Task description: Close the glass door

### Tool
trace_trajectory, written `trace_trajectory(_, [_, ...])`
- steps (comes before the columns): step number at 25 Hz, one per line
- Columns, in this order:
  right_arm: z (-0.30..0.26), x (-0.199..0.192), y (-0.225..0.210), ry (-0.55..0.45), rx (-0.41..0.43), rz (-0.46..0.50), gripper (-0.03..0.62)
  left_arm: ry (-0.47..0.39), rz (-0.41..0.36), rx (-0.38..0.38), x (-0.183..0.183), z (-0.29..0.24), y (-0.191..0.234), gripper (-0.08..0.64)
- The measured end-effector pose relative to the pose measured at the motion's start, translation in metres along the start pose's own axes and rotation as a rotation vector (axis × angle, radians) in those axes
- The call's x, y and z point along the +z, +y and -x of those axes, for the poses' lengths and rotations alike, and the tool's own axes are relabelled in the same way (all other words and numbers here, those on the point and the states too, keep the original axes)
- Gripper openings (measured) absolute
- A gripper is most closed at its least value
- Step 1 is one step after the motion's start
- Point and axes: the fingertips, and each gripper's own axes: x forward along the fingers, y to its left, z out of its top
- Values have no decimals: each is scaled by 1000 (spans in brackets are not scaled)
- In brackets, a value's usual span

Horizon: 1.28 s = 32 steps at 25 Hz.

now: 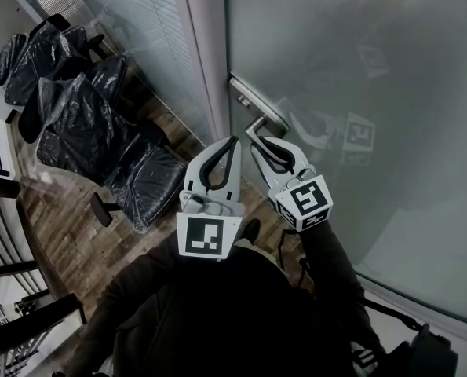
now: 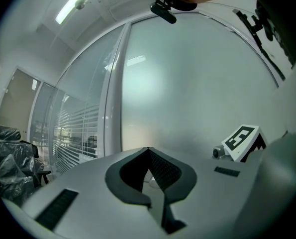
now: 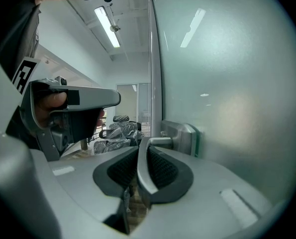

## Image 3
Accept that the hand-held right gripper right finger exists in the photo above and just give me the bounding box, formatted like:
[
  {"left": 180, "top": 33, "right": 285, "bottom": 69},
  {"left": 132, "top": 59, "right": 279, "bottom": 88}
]
[{"left": 134, "top": 145, "right": 285, "bottom": 239}]

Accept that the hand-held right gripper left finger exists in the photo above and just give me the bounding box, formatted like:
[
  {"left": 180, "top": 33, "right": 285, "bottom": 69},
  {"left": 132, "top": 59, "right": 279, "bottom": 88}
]
[{"left": 31, "top": 145, "right": 140, "bottom": 239}]

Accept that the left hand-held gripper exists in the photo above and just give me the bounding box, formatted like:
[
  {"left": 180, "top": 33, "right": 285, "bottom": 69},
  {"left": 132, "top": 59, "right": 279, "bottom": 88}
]
[{"left": 11, "top": 56, "right": 122, "bottom": 162}]

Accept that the silver door lever handle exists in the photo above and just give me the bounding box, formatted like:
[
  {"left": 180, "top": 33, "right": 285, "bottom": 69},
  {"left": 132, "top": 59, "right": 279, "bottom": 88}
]
[{"left": 137, "top": 119, "right": 201, "bottom": 202}]

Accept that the frosted glass door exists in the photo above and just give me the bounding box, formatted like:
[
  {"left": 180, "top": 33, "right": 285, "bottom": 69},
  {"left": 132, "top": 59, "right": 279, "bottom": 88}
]
[{"left": 151, "top": 0, "right": 296, "bottom": 209}]

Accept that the person's left hand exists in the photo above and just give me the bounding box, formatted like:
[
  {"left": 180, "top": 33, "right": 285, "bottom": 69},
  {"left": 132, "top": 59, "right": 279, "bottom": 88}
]
[{"left": 34, "top": 91, "right": 69, "bottom": 129}]

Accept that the plastic-wrapped black office chair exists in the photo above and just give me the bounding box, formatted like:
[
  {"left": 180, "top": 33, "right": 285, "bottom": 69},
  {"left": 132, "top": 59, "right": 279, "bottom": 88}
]
[
  {"left": 108, "top": 115, "right": 144, "bottom": 140},
  {"left": 93, "top": 129, "right": 139, "bottom": 155}
]

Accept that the long ceiling light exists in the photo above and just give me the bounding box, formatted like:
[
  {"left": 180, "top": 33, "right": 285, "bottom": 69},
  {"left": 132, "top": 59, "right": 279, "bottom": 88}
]
[{"left": 94, "top": 5, "right": 121, "bottom": 48}]

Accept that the person's dark-clothed torso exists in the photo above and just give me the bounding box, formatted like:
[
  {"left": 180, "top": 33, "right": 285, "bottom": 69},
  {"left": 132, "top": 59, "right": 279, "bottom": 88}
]
[{"left": 0, "top": 0, "right": 42, "bottom": 85}]

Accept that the frosted glass wall panel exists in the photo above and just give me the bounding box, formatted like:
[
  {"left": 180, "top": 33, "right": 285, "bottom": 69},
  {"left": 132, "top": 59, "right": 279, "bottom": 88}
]
[{"left": 116, "top": 83, "right": 151, "bottom": 124}]

